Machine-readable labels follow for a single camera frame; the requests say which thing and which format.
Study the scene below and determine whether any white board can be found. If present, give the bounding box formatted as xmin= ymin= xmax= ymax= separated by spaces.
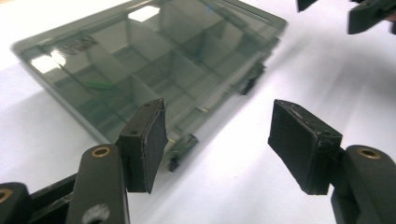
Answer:
xmin=0 ymin=0 xmax=396 ymax=224

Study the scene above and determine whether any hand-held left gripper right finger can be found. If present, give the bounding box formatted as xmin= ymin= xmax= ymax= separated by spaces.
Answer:
xmin=267 ymin=99 xmax=344 ymax=196

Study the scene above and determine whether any translucent grey compartment box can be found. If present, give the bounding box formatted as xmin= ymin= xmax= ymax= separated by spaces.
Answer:
xmin=10 ymin=0 xmax=288 ymax=173

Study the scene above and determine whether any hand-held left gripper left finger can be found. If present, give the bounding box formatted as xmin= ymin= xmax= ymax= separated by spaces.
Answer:
xmin=115 ymin=98 xmax=169 ymax=194

